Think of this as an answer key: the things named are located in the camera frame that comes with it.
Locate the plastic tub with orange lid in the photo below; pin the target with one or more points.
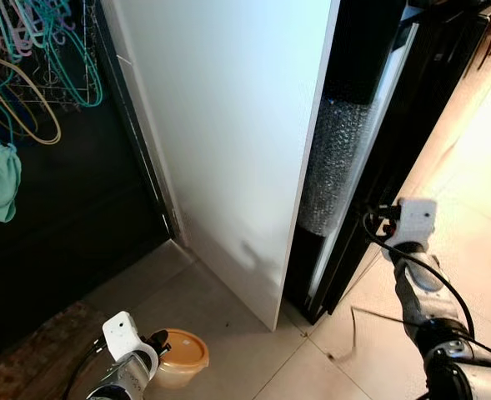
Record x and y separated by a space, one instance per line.
184 355

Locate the fridge door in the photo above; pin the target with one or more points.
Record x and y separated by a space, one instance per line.
428 83

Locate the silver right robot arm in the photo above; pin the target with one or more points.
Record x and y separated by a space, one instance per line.
428 315

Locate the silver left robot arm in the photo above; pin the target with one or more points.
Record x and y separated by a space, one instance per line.
124 381

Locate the bubble wrap on fridge door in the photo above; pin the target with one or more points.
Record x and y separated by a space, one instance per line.
337 167

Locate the white fridge cabinet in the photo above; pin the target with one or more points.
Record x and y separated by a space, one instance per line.
228 125

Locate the brown door mat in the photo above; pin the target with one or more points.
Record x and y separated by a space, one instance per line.
53 350

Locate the black sliding door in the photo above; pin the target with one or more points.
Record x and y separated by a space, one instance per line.
78 208

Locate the yellow clothes hanger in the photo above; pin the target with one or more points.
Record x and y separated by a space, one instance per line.
52 125

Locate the teal clothes hanger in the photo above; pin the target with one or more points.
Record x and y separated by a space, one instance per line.
92 92

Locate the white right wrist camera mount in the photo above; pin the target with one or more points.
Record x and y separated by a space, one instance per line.
418 218

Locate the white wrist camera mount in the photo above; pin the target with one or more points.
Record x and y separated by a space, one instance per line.
418 218
121 329

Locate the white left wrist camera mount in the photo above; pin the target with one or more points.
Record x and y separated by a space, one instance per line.
121 329

